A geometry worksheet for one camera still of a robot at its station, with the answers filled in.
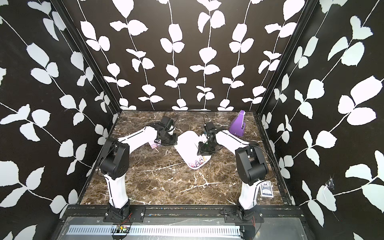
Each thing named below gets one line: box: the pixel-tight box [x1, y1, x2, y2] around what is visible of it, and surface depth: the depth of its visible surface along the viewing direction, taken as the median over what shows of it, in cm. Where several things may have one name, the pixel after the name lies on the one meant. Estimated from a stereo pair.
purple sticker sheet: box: [150, 143, 162, 149], surface depth 102 cm
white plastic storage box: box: [174, 130, 212, 170], surface depth 92 cm
